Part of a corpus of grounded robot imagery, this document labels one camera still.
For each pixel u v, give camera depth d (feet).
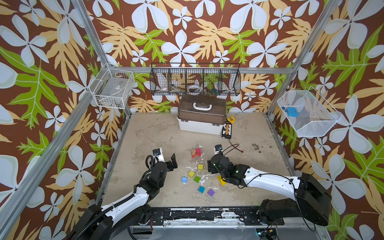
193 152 3.06
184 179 2.82
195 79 3.23
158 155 2.36
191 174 2.83
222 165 2.06
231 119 3.76
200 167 2.91
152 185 2.08
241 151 3.23
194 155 3.11
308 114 2.70
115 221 1.55
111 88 2.83
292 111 2.83
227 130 3.54
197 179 2.85
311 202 1.36
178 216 2.46
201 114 3.06
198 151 3.12
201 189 2.76
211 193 2.70
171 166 2.48
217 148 2.42
